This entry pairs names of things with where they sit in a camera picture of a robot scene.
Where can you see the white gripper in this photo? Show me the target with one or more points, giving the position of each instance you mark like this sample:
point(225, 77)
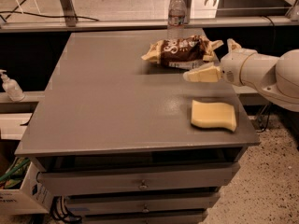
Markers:
point(232, 66)

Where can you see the brown chip bag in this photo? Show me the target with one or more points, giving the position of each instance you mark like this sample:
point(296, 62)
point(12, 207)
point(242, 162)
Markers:
point(183, 53)

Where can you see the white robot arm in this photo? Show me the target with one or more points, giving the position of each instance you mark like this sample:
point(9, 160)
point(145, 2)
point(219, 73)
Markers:
point(275, 78)

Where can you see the clear plastic water bottle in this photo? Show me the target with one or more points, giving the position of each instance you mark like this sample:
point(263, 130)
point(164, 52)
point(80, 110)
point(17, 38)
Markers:
point(176, 19)

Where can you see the hand sanitizer pump bottle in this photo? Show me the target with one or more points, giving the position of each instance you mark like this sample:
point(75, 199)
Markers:
point(11, 87)

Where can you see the yellow sponge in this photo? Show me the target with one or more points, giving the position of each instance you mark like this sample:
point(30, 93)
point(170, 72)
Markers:
point(213, 115)

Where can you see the grey drawer cabinet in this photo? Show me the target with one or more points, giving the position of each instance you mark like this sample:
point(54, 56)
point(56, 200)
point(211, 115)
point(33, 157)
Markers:
point(112, 135)

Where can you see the white cardboard box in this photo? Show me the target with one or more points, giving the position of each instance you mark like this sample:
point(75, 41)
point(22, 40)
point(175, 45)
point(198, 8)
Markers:
point(30, 198)

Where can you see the metal frame rail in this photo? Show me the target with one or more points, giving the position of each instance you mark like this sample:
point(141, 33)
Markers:
point(80, 26)

